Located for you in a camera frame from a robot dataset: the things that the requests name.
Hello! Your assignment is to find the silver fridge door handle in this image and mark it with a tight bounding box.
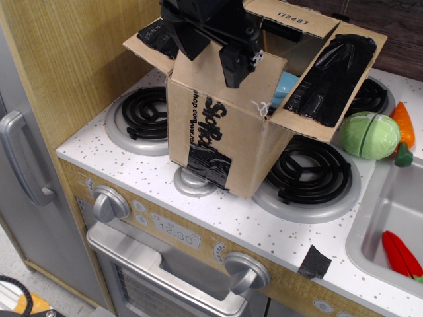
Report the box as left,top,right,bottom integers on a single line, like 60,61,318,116
1,110,56,207

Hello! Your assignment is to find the right silver stove knob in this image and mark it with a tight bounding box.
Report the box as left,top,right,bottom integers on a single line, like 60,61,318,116
224,252,271,295

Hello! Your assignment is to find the light blue plastic bowl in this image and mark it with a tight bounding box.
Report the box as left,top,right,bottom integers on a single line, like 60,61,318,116
270,71,299,108

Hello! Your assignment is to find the left silver stove knob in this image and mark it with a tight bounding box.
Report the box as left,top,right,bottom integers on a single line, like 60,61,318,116
93,185,130,223

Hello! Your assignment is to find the red toy pepper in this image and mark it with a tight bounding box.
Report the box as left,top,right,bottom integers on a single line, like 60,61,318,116
381,231,422,283

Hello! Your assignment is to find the oven clock display panel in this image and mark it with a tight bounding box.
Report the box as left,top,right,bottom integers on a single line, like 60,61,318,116
151,213,202,250

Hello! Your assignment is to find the silver centre stove knob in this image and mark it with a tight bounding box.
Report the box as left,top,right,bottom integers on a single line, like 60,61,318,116
173,167,217,197

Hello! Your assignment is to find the black tape piece on counter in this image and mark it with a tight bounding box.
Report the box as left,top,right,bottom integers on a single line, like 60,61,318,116
297,245,332,279

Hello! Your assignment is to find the silver oven door handle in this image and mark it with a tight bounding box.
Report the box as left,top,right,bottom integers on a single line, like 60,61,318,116
87,222,252,316

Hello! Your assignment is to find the silver sink basin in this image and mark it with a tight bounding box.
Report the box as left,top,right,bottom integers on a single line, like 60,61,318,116
346,158,422,298

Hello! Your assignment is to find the back right black burner coil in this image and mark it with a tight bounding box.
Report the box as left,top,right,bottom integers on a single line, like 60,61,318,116
345,77,395,117

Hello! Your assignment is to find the silver stove knob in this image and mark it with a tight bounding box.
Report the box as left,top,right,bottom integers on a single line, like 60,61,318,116
173,167,217,197
93,185,130,223
224,252,271,295

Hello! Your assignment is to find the orange object in bottom corner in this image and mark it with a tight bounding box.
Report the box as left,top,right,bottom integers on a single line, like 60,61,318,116
13,293,50,314

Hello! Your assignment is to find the green toy cabbage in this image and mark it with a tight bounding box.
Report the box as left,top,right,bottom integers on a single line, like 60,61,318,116
340,111,401,160

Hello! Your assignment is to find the orange toy carrot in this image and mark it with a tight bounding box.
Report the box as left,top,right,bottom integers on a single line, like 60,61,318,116
391,102,416,168

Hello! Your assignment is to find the front right black burner coil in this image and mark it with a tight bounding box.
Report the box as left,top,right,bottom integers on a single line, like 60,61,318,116
265,135,352,205

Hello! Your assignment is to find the small cardboard box with flaps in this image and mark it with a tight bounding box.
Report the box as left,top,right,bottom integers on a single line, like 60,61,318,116
124,1,387,198

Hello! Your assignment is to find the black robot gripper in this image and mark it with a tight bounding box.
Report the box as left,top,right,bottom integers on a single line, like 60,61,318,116
160,1,263,88

